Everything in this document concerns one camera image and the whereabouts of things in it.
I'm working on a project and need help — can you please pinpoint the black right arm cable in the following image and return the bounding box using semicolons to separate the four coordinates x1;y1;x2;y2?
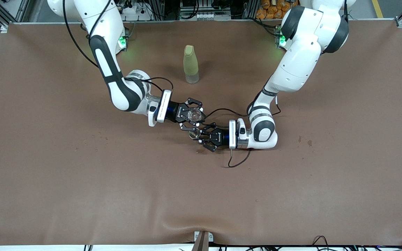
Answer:
62;0;174;93

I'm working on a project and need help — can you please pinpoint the brown table mat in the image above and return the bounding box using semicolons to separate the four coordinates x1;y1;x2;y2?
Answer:
0;21;402;246

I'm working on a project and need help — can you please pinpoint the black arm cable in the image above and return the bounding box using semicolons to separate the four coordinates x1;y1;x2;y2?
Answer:
204;94;282;168
62;0;174;93

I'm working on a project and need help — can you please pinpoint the orange snack bag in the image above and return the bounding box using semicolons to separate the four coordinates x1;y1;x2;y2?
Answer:
256;0;292;20

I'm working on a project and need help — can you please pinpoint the table edge bracket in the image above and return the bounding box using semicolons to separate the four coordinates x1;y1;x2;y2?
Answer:
192;231;215;251

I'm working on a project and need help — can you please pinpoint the white power strip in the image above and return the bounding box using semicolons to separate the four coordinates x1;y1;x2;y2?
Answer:
121;3;152;21

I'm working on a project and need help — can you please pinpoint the clear glass beaker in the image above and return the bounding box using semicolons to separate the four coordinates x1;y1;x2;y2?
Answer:
188;108;205;122

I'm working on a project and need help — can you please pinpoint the black cable loop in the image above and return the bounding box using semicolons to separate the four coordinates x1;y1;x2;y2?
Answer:
312;236;330;251

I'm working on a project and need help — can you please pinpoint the frosted green bottle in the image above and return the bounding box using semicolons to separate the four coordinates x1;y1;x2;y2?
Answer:
183;45;200;85

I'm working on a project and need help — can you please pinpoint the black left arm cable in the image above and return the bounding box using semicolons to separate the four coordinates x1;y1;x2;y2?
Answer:
204;94;282;168

